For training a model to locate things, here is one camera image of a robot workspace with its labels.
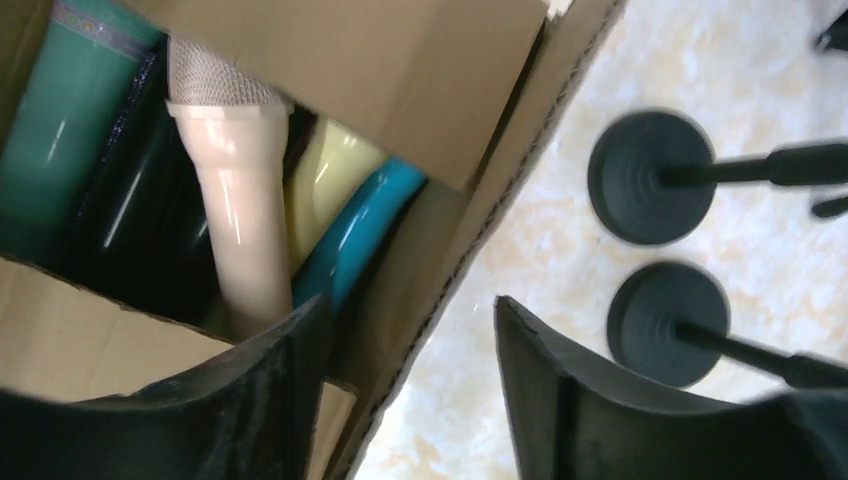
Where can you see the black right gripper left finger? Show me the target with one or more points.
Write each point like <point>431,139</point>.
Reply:
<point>247,413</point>

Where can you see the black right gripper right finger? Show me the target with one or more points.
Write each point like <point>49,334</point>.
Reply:
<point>574,414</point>

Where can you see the black round-base stand with holder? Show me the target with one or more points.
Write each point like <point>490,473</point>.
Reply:
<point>670,322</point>

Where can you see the black round-base stand with clip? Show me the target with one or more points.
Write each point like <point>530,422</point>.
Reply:
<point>652,174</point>

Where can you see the beige pink microphone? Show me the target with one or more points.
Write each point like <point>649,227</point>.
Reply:
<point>235,128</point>

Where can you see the brown cardboard box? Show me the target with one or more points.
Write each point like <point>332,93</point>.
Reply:
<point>461,90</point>

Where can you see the black music stand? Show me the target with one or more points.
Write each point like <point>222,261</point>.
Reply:
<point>835,36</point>

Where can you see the teal blue microphone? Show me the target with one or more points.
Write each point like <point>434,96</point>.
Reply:
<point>338,261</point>

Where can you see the cream yellow microphone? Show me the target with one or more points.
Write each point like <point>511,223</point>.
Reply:
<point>333,166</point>

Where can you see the mint green microphone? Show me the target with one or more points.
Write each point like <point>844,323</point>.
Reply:
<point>85,67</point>

